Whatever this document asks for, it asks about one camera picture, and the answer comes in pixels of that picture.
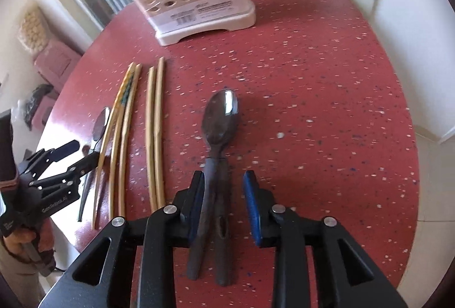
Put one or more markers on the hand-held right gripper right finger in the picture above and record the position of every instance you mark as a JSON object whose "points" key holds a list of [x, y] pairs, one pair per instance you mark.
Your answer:
{"points": [[252, 208]]}

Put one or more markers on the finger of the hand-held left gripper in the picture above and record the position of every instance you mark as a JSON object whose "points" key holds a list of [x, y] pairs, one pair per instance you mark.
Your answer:
{"points": [[83, 164], [65, 148]]}

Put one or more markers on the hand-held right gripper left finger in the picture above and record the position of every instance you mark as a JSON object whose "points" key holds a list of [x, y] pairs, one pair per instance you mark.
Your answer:
{"points": [[197, 203]]}

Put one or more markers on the patterned wooden chopstick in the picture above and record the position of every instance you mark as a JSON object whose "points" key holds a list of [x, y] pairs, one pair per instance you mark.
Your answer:
{"points": [[122, 187], [113, 194], [96, 208]]}

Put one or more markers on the plain wooden chopstick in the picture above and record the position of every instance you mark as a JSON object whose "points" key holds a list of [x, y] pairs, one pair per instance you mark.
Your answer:
{"points": [[149, 144], [157, 144]]}

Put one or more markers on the person's left hand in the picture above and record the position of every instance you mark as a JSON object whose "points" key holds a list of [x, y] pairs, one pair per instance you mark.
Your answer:
{"points": [[21, 240]]}

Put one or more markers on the black bag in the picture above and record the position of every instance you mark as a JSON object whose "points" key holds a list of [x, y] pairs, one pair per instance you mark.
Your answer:
{"points": [[37, 98]]}

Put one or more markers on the person's beige trousers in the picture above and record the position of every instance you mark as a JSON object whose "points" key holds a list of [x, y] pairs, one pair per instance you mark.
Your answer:
{"points": [[16, 279]]}

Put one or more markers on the pink sofa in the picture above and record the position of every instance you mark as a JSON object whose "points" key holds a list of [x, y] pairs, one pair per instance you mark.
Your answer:
{"points": [[53, 59]]}

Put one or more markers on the cream bobbled cushion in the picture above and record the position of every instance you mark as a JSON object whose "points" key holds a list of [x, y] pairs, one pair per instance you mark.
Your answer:
{"points": [[32, 30]]}

